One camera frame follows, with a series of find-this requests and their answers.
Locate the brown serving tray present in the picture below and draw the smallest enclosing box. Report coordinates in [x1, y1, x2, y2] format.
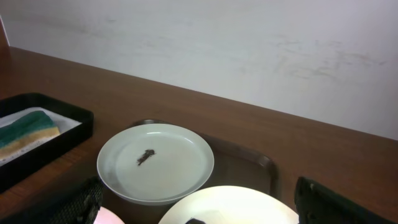
[123, 119, 278, 223]

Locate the pale green plate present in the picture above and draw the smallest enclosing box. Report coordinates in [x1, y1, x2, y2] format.
[96, 124, 215, 205]

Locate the green yellow sponge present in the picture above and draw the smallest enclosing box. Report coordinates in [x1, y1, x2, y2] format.
[1, 111, 60, 166]

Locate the pink plate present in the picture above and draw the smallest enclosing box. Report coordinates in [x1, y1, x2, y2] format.
[93, 207, 124, 224]

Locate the white plate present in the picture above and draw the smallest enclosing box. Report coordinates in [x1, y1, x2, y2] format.
[159, 185, 299, 224]

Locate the small black soapy tray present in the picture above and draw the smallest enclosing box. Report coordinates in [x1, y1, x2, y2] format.
[1, 93, 94, 192]

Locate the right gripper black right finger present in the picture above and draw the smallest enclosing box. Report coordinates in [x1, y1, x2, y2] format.
[294, 177, 394, 224]

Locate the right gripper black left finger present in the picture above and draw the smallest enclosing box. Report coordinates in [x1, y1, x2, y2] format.
[31, 177, 103, 224]

